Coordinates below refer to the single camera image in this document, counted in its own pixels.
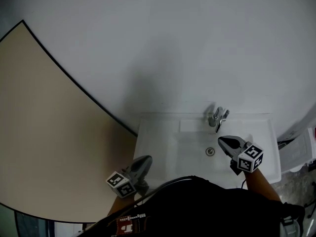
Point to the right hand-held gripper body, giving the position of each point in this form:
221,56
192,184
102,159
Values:
249,160

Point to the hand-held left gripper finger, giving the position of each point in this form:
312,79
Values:
136,164
145,169

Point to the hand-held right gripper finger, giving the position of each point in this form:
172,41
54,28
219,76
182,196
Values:
225,150
234,143

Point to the dark framed window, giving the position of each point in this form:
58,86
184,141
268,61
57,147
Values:
29,227

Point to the beige board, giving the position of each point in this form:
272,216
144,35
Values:
49,120

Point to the chrome sink drain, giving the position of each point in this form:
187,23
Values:
210,151

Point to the white ceramic sink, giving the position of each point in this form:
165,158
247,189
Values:
172,144

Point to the person's black shirt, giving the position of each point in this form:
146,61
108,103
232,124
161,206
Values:
197,211

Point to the person's right forearm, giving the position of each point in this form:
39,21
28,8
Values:
261,186

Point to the white water dispenser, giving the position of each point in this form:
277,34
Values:
296,154

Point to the chrome faucet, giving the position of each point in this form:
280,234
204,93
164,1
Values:
213,118

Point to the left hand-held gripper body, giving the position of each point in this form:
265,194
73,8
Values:
119,184

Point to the black red chest device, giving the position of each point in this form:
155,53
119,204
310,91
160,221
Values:
126,227

